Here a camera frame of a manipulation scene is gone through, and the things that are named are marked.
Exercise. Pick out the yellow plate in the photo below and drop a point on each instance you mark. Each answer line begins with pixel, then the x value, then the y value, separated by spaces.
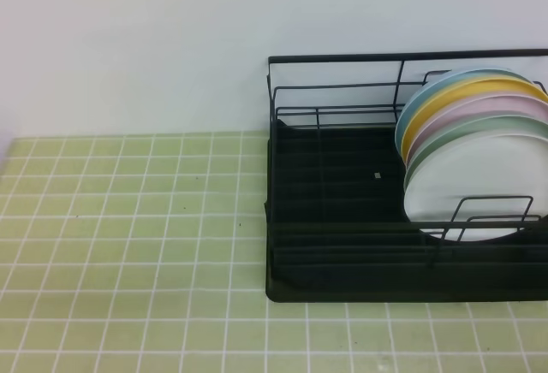
pixel 411 119

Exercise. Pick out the white plate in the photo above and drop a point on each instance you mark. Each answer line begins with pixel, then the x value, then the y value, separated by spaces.
pixel 474 178

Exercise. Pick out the light blue plate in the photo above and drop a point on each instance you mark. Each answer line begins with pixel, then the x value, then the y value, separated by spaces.
pixel 434 86

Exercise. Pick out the mint green plate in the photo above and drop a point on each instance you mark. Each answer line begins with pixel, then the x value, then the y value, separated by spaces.
pixel 468 126

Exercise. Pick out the black wire dish rack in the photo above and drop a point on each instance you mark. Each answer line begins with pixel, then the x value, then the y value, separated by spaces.
pixel 337 230

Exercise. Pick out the pink plate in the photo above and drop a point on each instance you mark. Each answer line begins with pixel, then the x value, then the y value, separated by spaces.
pixel 484 104

